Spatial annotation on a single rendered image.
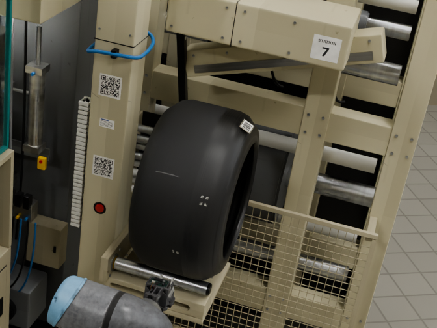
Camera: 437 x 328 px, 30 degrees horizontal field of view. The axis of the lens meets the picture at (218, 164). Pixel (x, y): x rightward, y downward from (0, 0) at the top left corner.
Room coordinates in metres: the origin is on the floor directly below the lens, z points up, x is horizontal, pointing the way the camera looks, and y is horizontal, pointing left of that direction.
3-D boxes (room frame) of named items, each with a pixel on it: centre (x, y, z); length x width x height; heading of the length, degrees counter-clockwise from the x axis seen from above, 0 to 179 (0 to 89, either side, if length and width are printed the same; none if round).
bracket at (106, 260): (2.43, 0.28, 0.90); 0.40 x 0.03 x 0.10; 169
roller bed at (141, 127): (2.81, 0.25, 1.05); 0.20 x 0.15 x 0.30; 79
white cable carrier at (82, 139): (2.41, 0.45, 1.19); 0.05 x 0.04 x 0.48; 169
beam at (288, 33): (2.66, -0.07, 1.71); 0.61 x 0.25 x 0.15; 79
